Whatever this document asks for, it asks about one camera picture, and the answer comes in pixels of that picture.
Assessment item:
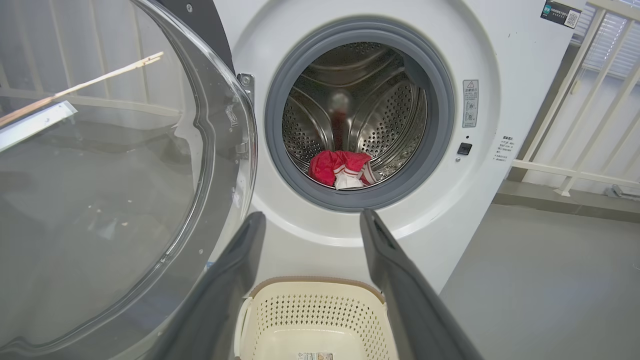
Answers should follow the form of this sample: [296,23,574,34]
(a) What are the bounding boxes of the black QR code sticker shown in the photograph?
[540,0,583,30]

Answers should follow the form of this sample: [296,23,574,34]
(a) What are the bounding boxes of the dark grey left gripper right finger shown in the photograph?
[360,209,483,360]

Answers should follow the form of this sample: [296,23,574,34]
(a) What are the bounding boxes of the black round glass washer door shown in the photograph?
[0,0,259,360]

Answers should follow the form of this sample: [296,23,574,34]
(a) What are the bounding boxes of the cream laundry basket brown rim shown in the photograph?
[234,276,400,360]

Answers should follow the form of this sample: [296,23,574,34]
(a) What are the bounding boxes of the red garment with white panels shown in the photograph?
[332,151,377,190]

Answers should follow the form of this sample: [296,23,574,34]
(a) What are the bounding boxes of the white metal railing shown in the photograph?
[512,0,640,197]

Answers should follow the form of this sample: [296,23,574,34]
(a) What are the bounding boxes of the white front-load washing machine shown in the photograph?
[212,0,589,297]

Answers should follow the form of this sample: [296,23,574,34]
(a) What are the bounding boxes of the red garment with white stripes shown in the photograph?
[308,150,346,187]

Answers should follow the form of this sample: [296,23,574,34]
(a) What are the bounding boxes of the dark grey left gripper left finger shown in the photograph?
[150,211,267,360]

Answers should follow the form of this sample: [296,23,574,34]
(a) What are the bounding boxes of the grey warning label sticker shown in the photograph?
[462,80,479,129]

